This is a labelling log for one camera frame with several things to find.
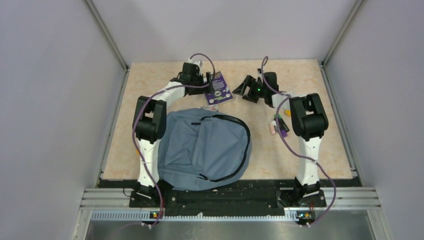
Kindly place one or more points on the metal frame rail right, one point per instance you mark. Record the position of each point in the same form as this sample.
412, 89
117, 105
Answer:
329, 69

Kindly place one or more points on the aluminium front rail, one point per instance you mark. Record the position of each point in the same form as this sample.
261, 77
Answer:
111, 205

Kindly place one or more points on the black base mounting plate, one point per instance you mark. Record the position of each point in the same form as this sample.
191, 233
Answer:
243, 198

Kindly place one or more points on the floral patterned small item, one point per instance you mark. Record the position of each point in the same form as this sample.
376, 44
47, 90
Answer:
213, 107

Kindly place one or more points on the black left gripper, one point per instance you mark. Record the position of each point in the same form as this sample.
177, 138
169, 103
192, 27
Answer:
201, 90

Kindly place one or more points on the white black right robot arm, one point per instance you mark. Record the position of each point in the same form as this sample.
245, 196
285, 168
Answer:
309, 123

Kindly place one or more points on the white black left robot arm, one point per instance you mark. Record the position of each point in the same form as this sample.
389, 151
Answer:
150, 119

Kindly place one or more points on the purple cover book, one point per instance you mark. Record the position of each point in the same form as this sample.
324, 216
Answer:
221, 92

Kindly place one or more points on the metal frame rail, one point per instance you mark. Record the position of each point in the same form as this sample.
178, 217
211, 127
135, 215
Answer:
108, 68
329, 69

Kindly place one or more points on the metal frame rail left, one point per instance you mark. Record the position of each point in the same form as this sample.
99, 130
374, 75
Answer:
108, 68

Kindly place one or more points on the green cap black marker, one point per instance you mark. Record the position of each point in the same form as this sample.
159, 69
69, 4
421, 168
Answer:
282, 125

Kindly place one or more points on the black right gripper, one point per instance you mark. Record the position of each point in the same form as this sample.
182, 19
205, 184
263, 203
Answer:
248, 81

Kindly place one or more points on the blue grey backpack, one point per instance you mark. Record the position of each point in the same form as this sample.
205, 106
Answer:
203, 149

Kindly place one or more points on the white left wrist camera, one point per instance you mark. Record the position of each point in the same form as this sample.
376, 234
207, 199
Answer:
196, 62

